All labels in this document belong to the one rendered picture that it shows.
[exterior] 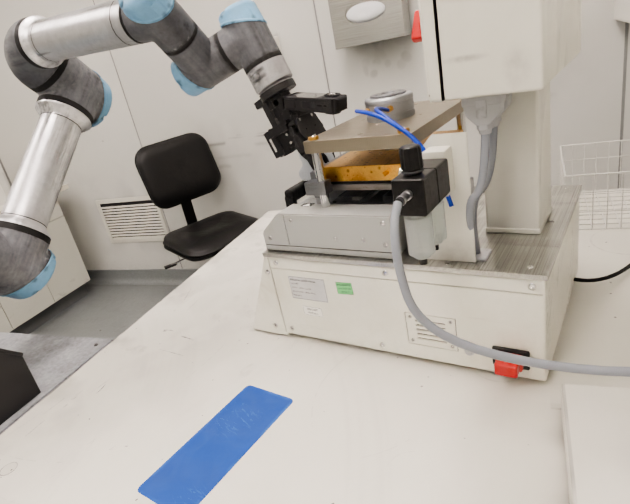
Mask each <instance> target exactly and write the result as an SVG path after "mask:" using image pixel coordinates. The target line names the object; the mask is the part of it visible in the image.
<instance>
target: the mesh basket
mask: <svg viewBox="0 0 630 504"><path fill-rule="evenodd" d="M622 141H630V139H626V140H615V141H604V142H594V143H583V144H572V145H562V146H560V185H565V178H568V177H571V185H572V177H579V181H578V185H580V177H582V176H583V192H582V191H581V193H583V194H580V195H584V198H579V199H585V202H579V203H586V206H579V207H587V210H579V211H584V212H588V214H585V215H589V219H579V220H590V224H579V225H591V228H592V229H579V230H599V229H630V228H622V224H624V223H630V222H624V223H622V219H629V218H630V217H629V218H622V214H630V210H629V209H630V208H628V207H627V205H630V204H626V202H625V201H630V200H624V197H627V196H623V194H624V193H630V192H624V191H630V190H624V189H630V188H624V175H625V174H626V173H630V171H622V172H621V159H622V157H624V156H622ZM610 142H621V156H613V157H621V158H620V172H608V169H609V158H612V157H609V145H610ZM599 143H609V144H608V157H601V158H608V168H607V173H596V164H597V159H599V158H597V144H599ZM588 144H596V158H588V159H596V164H595V173H594V174H584V160H587V159H584V158H585V145H588ZM577 145H584V158H583V159H576V160H583V174H579V175H572V169H571V175H566V173H565V166H564V161H572V167H573V161H575V160H573V146H577ZM567 146H572V160H563V153H562V147H567ZM625 156H630V155H625ZM611 174H620V178H619V190H617V189H609V175H611ZM621 174H623V188H620V179H621ZM597 175H607V189H602V190H607V191H600V190H596V176H597ZM584 176H593V190H584ZM594 176H595V190H594ZM620 189H622V190H620ZM609 190H614V191H609ZM584 191H593V192H584ZM594 191H595V192H594ZM615 191H620V192H615ZM621 191H622V192H621ZM597 192H607V193H597ZM609 192H613V193H621V195H622V196H610V195H609V194H611V193H609ZM584 193H593V194H584ZM594 193H595V194H596V196H597V194H607V197H598V196H597V197H594ZM585 195H593V197H590V198H592V201H591V202H592V206H587V203H590V202H586V199H588V198H585ZM608 196H609V198H610V200H611V197H622V200H611V203H612V201H622V204H616V205H622V207H621V210H620V209H615V208H614V206H615V205H613V203H612V205H608V202H610V201H608ZM628 196H630V195H628ZM594 198H597V199H598V198H607V201H599V199H598V201H594ZM623 201H624V202H625V204H623ZM594 202H598V203H599V205H595V206H600V209H597V210H601V211H596V210H593V205H594ZM600 202H607V205H600ZM623 205H626V207H627V208H623ZM601 206H607V209H601ZM608 206H613V209H608ZM588 207H592V210H588ZM623 209H627V210H623ZM602 210H607V211H602ZM608 211H614V212H615V213H610V214H615V215H616V217H617V214H621V218H618V217H617V218H608V215H609V214H608ZM616 211H621V213H616ZM623 211H628V212H629V213H622V212H623ZM589 212H592V214H589ZM593 212H601V213H602V212H607V214H603V213H602V214H593ZM590 215H592V219H590ZM593 215H602V216H603V215H607V216H606V218H604V216H603V218H601V219H603V220H604V223H594V224H605V227H606V228H598V229H593V220H601V219H593ZM605 219H606V223H605ZM608 219H617V220H618V223H607V221H608ZM619 219H621V223H620V222H619ZM591 220H592V223H591ZM607 224H619V226H620V228H607ZM620 224H621V225H620Z"/></svg>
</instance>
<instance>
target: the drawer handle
mask: <svg viewBox="0 0 630 504"><path fill-rule="evenodd" d="M305 182H307V181H304V180H302V181H300V182H299V183H297V184H295V185H294V186H292V187H290V188H288V189H287V190H285V192H284V194H285V202H286V207H288V206H290V205H292V204H298V203H297V200H298V199H300V198H302V197H303V196H305V195H306V191H305V186H304V183H305Z"/></svg>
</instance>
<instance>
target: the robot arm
mask: <svg viewBox="0 0 630 504"><path fill-rule="evenodd" d="M218 20H219V23H220V27H221V30H219V31H218V32H216V33H215V34H213V35H212V36H210V37H209V38H208V37H207V36H206V34H205V33H204V32H203V31H202V30H201V29H200V27H199V26H198V25H197V24H196V23H195V22H194V20H193V19H192V18H191V17H190V16H189V15H188V13H187V12H186V11H185V10H184V9H183V8H182V6H181V5H180V4H179V3H178V2H177V1H176V0H111V1H107V2H103V3H100V4H96V5H92V6H89V7H85V8H81V9H78V10H74V11H70V12H67V13H63V14H59V15H56V16H52V17H48V18H46V17H43V16H39V15H32V16H29V17H25V18H22V19H20V20H18V21H16V22H15V23H14V24H13V25H12V26H11V27H10V28H9V29H8V31H7V33H6V36H5V39H4V55H5V59H6V62H7V64H8V66H9V68H10V70H11V71H12V73H13V74H14V76H15V77H16V78H17V79H18V80H19V81H20V82H21V83H23V84H24V85H25V86H27V87H28V88H29V89H31V90H32V91H34V92H35V93H37V94H38V98H37V101H36V104H35V109H36V111H37V113H38V114H39V118H38V121H37V123H36V126H35V128H34V131H33V133H32V136H31V138H30V141H29V143H28V146H27V148H26V151H25V154H24V156H23V159H22V161H21V164H20V166H19V169H18V171H17V174H16V176H15V179H14V181H13V184H12V186H11V189H10V191H9V194H8V196H7V199H6V201H5V204H4V206H3V209H2V211H1V214H0V296H1V297H9V298H13V299H26V298H29V297H31V296H33V295H35V294H36V293H37V292H38V291H40V290H41V289H42V288H43V287H44V286H45V285H46V284H47V283H48V281H49V280H50V278H51V277H52V275H53V273H54V270H55V267H56V260H55V259H56V257H55V255H54V253H53V252H52V251H51V250H49V249H48V248H49V245H50V242H51V239H52V238H51V236H50V235H49V233H48V231H47V226H48V223H49V221H50V218H51V215H52V212H53V210H54V207H55V204H56V201H57V199H58V196H59V193H60V190H61V187H62V185H63V182H64V179H65V176H66V174H67V171H68V168H69V165H70V162H71V160H72V157H73V154H74V151H75V149H76V146H77V143H78V140H79V137H80V135H81V133H83V132H86V131H89V130H90V129H91V128H92V127H95V126H97V125H99V124H100V123H101V122H102V121H103V120H104V116H107V115H108V113H109V111H110V108H111V104H112V91H111V88H110V86H109V85H108V83H107V82H106V81H104V80H103V79H102V78H101V76H100V75H99V74H98V73H97V72H95V71H94V70H92V69H90V68H89V67H88V66H87V65H86V64H84V63H83V62H82V61H81V60H79V59H78V58H77V57H80V56H85V55H90V54H95V53H100V52H105V51H110V50H114V49H119V48H124V47H129V46H134V45H139V44H144V43H149V42H154V43H155V44H156V45H157V46H158V47H159V48H160V49H161V50H162V51H163V52H164V53H165V54H166V55H167V56H168V57H169V58H170V59H171V60H172V61H173V62H172V63H171V66H170V68H171V73H172V75H173V77H174V79H175V81H176V83H178V84H179V86H180V88H181V89H182V90H183V91H184V92H185V93H186V94H188V95H190V96H198V95H200V94H202V93H203V92H205V91H207V90H211V89H213V88H214V87H215V86H216V85H217V84H219V83H220V82H222V81H224V80H225V79H227V78H229V77H230V76H232V75H233V74H235V73H237V72H238V71H240V70H241V69H244V71H245V73H246V75H247V76H248V78H249V80H250V82H251V84H252V86H253V88H254V90H255V91H256V93H257V94H258V95H260V96H259V97H260V99H259V100H258V101H257V102H255V103H254V105H255V107H256V109H257V110H259V109H262V108H263V110H264V112H265V114H266V116H267V118H268V120H269V122H270V124H271V125H272V127H273V128H271V129H269V130H268V132H266V133H265V134H264V136H265V138H266V140H267V142H268V144H269V146H270V148H271V150H272V152H273V153H274V155H275V157H276V159H277V158H279V157H283V156H284V157H285V156H287V155H289V154H290V153H292V152H294V151H295V150H297V151H298V152H299V157H300V159H301V161H302V167H301V169H300V171H299V176H300V178H301V179H302V180H304V181H308V180H310V179H311V176H310V172H312V171H313V170H314V165H313V160H312V155H311V154H305V151H304V146H303V142H304V141H306V140H308V137H310V136H311V135H318V134H320V133H322V132H325V131H326V130H325V128H324V126H323V123H321V121H320V119H319V118H318V117H317V115H316V114H315V113H314V112H318V113H325V114H329V115H335V114H339V113H341V111H343V110H345V109H347V95H346V94H340V93H333V92H332V93H306V92H295V93H292V94H291V93H290V90H292V89H293V88H294V87H295V86H296V83H295V81H294V79H293V78H292V76H293V74H292V72H291V70H290V68H289V66H288V64H287V62H286V60H285V58H284V56H283V55H282V53H281V51H280V49H279V47H278V45H277V43H276V41H275V39H274V37H273V35H272V33H271V31H270V29H269V27H268V25H267V21H266V20H265V19H264V18H263V16H262V14H261V12H260V10H259V9H258V7H257V5H256V3H255V2H254V1H251V0H240V1H237V2H235V3H233V4H231V5H230V6H228V7H227V8H225V10H224V11H223V12H221V14H220V15H219V19H218ZM270 139H271V140H272V142H273V144H274V146H275V148H276V150H277V152H275V150H274V148H273V146H272V144H271V143H270V141H269V140H270Z"/></svg>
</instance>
